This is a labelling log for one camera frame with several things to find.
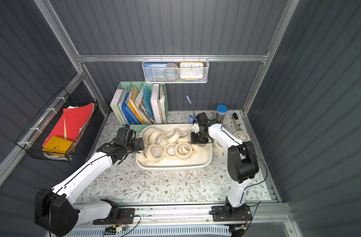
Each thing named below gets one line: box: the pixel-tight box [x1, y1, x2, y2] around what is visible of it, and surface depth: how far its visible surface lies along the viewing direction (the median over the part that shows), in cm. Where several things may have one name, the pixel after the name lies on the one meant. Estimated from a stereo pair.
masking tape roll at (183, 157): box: [174, 141, 193, 160], surface depth 92 cm
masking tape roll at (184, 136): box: [176, 128, 192, 143], surface depth 99 cm
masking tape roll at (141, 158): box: [136, 152, 149, 164], surface depth 87 cm
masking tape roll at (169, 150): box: [163, 143, 177, 158], surface depth 98 cm
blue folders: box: [121, 92, 142, 125], surface depth 98 cm
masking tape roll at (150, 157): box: [145, 144, 165, 163], surface depth 88 cm
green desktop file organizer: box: [109, 81, 169, 131], surface depth 99 cm
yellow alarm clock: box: [179, 61, 204, 81], surface depth 90 cm
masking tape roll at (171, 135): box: [164, 127, 181, 144], surface depth 103 cm
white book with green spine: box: [109, 87, 126, 125], surface depth 95 cm
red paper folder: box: [42, 102, 94, 147], surface depth 75 cm
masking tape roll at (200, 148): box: [191, 142, 211, 153], surface depth 91 cm
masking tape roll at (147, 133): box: [143, 126, 158, 144], surface depth 96 cm
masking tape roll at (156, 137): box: [148, 129, 165, 146], surface depth 96 cm
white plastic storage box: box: [136, 123, 213, 170], surface depth 95 cm
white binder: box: [149, 83, 163, 124], surface depth 98 cm
